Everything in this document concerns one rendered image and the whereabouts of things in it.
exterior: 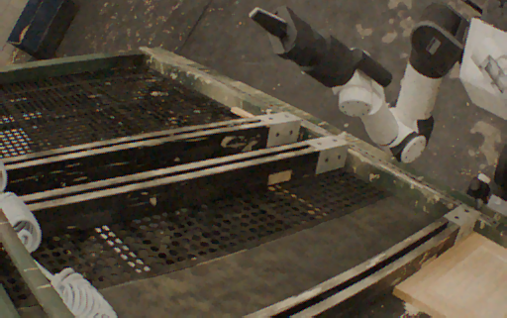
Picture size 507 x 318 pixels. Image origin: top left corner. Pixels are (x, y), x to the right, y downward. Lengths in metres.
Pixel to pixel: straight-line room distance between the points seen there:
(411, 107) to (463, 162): 1.25
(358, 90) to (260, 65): 2.14
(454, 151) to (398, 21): 0.79
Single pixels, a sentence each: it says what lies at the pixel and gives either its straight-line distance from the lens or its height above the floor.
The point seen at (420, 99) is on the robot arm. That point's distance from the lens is 1.23.
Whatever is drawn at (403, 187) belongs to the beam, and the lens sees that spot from 1.53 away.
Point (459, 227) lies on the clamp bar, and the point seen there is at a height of 1.03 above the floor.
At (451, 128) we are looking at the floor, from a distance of 2.55.
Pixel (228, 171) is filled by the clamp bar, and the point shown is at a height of 1.29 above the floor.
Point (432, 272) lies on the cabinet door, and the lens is 1.19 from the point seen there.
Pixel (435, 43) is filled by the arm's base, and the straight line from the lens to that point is 1.13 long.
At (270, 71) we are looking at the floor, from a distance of 3.11.
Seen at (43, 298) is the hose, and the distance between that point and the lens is 0.54.
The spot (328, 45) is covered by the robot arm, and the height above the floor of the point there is 1.52.
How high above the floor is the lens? 2.28
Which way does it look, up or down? 50 degrees down
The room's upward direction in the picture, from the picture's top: 57 degrees counter-clockwise
